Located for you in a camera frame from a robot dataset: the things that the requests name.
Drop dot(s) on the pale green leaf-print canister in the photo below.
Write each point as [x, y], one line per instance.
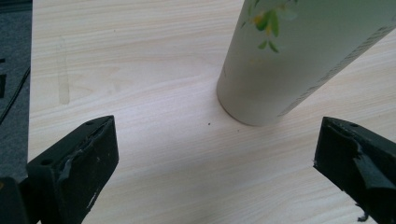
[289, 65]

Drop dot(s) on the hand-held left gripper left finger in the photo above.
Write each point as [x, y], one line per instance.
[74, 174]

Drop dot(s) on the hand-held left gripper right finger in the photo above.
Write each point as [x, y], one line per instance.
[358, 165]

